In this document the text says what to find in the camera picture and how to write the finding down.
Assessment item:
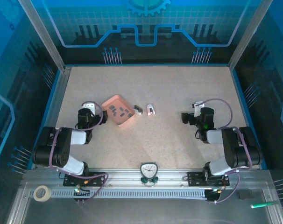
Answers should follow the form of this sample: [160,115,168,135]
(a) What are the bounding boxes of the pink plastic tray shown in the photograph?
[101,94,136,128]

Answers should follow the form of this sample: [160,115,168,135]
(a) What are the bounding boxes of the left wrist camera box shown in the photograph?
[82,102,97,112]

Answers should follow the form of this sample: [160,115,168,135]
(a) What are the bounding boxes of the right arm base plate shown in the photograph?
[187,171,230,187]

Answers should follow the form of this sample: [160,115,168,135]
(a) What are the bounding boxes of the masking tape roll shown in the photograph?
[33,185,50,203]

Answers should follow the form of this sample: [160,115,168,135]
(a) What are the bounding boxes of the aluminium frame post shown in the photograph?
[228,0,266,70]
[18,0,71,72]

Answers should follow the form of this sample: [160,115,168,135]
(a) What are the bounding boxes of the slotted cable duct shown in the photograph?
[29,188,209,199]

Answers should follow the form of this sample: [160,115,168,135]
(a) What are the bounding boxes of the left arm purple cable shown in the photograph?
[49,100,109,203]

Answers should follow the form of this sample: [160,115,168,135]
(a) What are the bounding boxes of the green alarm clock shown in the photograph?
[140,161,159,187]

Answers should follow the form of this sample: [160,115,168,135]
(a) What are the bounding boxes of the pink and white stapler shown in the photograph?
[146,103,156,116]

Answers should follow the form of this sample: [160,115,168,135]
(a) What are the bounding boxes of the green pen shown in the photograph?
[250,200,279,209]

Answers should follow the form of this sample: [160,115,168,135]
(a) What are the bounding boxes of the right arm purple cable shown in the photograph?
[195,98,254,205]

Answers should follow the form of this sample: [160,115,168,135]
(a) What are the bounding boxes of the black controller box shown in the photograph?
[73,186,91,203]
[205,188,223,203]

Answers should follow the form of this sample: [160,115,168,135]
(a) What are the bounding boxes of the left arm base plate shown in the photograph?
[63,171,106,187]

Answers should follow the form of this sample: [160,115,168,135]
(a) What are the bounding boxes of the brown and cream stapler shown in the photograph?
[133,105,144,117]

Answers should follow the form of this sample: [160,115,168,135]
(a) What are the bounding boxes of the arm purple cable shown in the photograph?
[195,98,254,205]
[49,100,109,203]

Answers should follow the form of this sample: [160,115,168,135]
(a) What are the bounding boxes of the blue table edge strip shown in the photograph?
[232,68,269,170]
[63,63,233,68]
[37,69,64,138]

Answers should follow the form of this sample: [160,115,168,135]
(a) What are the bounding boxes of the aluminium mounting rail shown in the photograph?
[22,168,270,189]

